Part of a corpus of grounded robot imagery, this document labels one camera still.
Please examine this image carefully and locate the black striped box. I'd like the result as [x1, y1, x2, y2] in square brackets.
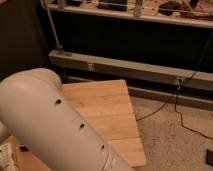
[19, 144, 29, 151]

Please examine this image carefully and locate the metal pole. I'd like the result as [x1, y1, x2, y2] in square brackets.
[43, 0, 63, 52]

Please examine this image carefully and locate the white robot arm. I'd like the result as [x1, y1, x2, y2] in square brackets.
[0, 68, 134, 171]

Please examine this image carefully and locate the black cable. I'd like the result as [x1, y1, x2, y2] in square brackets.
[135, 31, 213, 141]

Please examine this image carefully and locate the black floor box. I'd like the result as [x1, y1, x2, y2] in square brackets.
[206, 149, 213, 167]

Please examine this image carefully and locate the white wall shelf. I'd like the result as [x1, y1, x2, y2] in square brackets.
[48, 4, 213, 29]

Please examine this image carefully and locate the white printed packet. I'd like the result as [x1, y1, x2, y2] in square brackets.
[0, 143, 17, 171]

